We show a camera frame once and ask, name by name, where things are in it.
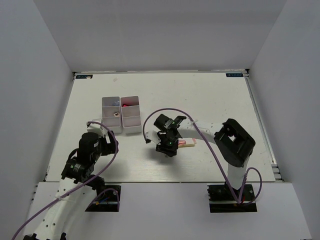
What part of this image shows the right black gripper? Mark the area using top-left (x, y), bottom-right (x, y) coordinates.
top-left (156, 134), bottom-right (179, 158)

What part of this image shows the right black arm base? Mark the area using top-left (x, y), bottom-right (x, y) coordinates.
top-left (207, 184), bottom-right (258, 213)

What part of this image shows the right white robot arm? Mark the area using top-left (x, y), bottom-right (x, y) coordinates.
top-left (146, 114), bottom-right (256, 200)

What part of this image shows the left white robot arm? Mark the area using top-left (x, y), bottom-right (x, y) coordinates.
top-left (23, 130), bottom-right (119, 240)

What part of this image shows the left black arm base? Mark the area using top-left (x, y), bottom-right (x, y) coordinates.
top-left (85, 184), bottom-right (122, 213)

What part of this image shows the pink correction tape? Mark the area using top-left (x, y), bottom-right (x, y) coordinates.
top-left (178, 140), bottom-right (187, 146)

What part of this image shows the yellow flat stick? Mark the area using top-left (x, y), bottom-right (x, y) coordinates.
top-left (178, 138), bottom-right (197, 148)

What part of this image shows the right white organizer bin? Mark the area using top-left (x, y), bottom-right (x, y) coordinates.
top-left (120, 95), bottom-right (142, 135)

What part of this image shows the white organizer bin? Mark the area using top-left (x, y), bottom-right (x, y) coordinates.
top-left (120, 95), bottom-right (142, 135)
top-left (101, 96), bottom-right (123, 134)

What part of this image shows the left white organizer bin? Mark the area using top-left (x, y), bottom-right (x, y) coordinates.
top-left (101, 96), bottom-right (123, 134)

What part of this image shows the left blue table label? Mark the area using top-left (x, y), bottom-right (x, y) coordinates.
top-left (75, 74), bottom-right (93, 79)

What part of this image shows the blue table label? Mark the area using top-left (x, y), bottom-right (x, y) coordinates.
top-left (225, 73), bottom-right (244, 78)
top-left (75, 74), bottom-right (93, 79)

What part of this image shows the right blue table label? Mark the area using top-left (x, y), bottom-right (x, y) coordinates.
top-left (225, 73), bottom-right (244, 78)

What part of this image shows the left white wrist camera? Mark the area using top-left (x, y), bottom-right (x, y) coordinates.
top-left (86, 122), bottom-right (105, 137)

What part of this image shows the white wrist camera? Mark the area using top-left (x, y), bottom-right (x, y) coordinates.
top-left (145, 130), bottom-right (161, 145)
top-left (86, 122), bottom-right (105, 137)

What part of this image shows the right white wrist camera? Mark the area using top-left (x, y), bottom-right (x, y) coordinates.
top-left (145, 130), bottom-right (161, 145)

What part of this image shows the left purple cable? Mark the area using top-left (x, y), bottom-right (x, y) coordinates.
top-left (10, 120), bottom-right (120, 240)

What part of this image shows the purple cable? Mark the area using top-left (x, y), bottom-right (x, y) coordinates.
top-left (10, 120), bottom-right (120, 240)
top-left (142, 107), bottom-right (263, 205)

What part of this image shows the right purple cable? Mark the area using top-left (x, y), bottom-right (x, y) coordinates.
top-left (142, 107), bottom-right (263, 205)

